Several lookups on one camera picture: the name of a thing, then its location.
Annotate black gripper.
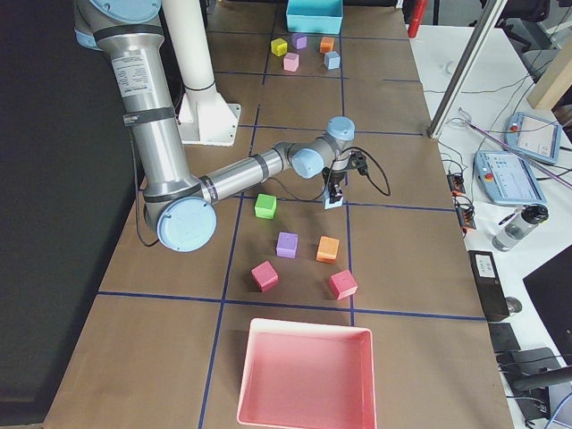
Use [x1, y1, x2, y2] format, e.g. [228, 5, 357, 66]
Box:
[322, 167, 347, 202]

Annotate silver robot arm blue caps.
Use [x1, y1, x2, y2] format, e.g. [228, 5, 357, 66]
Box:
[73, 1, 355, 252]

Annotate orange foam block left side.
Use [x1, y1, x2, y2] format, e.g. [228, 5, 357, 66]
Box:
[315, 236, 340, 264]

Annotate orange foam block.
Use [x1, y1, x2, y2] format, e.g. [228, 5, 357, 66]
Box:
[315, 236, 340, 264]
[319, 37, 335, 55]

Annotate purple foam block left side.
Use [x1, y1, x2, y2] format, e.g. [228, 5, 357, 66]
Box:
[276, 231, 299, 258]

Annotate purple foam block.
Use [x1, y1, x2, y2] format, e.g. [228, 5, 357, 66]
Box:
[291, 33, 307, 50]
[276, 231, 299, 258]

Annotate green foam block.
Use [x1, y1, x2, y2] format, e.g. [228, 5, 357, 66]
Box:
[255, 194, 277, 220]

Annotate red foam block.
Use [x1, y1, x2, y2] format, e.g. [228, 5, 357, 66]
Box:
[328, 270, 358, 300]

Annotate magenta foam block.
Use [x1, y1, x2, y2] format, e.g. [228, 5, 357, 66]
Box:
[251, 261, 279, 292]

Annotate pink foam block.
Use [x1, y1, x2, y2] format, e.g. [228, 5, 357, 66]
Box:
[282, 53, 299, 72]

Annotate orange foam block right side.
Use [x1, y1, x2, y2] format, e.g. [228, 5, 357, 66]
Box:
[319, 37, 335, 55]

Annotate yellow foam block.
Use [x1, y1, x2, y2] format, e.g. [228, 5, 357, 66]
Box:
[270, 38, 288, 57]

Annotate purple foam block right side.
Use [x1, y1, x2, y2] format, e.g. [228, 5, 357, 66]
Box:
[291, 33, 307, 50]

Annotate teach pendant tablet near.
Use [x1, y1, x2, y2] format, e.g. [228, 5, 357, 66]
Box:
[474, 151, 547, 206]

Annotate teach pendant tablet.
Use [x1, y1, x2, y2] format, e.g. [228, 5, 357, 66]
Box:
[505, 112, 562, 165]
[474, 151, 547, 206]

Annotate teal plastic bin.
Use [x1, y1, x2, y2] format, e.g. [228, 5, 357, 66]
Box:
[286, 0, 343, 35]

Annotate clear water bottle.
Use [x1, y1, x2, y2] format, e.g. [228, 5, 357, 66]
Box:
[492, 204, 549, 252]

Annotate black power adapter box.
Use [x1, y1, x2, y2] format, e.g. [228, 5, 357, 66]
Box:
[467, 250, 509, 322]

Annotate pink plastic bin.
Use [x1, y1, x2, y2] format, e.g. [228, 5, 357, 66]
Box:
[237, 318, 377, 428]

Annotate teach pendant tablet far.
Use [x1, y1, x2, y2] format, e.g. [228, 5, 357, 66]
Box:
[505, 112, 562, 165]

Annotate red cylinder object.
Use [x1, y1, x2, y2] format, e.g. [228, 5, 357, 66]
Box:
[408, 0, 428, 38]

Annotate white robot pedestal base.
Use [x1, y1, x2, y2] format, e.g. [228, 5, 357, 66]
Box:
[162, 0, 241, 147]

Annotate aluminium frame post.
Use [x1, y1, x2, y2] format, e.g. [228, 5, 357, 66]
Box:
[427, 0, 508, 139]

